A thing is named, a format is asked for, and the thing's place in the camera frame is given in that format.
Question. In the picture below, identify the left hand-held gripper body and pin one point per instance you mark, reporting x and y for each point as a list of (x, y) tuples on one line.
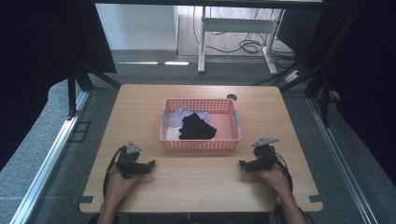
[(130, 165)]

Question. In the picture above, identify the black table grommet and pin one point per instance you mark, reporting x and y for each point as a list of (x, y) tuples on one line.
[(232, 97)]

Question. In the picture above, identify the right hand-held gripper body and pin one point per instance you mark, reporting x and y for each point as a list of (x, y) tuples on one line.
[(263, 158)]

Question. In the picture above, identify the grey tape mark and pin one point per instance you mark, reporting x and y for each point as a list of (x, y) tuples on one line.
[(86, 199), (316, 198)]

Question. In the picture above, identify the lavender cloth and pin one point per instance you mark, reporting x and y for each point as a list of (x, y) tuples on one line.
[(176, 117)]

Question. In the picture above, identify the person's right hand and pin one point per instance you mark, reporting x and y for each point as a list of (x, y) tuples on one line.
[(277, 182)]

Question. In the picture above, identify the person's left hand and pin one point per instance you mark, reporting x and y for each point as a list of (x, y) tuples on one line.
[(120, 186)]

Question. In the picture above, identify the pink plastic basket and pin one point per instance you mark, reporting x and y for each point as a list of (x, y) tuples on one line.
[(227, 124)]

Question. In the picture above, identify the black curtain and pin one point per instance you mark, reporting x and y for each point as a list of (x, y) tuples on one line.
[(364, 77), (40, 62)]

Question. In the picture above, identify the white cloth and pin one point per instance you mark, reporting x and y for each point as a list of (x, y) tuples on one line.
[(172, 133)]

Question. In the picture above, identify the aluminium floor rail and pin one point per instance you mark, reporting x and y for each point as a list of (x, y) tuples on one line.
[(46, 161), (339, 161)]

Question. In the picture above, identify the black metal stand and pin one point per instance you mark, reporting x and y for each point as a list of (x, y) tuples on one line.
[(77, 84), (320, 87)]

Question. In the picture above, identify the white power strip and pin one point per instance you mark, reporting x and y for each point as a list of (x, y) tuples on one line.
[(293, 75)]

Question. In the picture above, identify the white desk frame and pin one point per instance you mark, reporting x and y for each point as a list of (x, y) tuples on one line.
[(236, 25)]

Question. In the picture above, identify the black cloth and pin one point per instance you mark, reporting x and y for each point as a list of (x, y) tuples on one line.
[(196, 127)]

